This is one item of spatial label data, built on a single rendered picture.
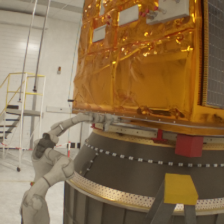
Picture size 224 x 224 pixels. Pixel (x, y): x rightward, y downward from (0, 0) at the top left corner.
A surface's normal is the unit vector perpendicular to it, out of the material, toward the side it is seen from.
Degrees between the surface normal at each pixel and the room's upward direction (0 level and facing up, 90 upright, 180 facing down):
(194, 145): 90
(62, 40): 90
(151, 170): 62
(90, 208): 90
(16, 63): 90
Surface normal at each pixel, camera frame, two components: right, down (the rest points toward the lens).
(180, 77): -0.82, -0.09
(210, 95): 0.51, 0.08
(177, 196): -0.21, 0.01
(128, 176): -0.40, -0.48
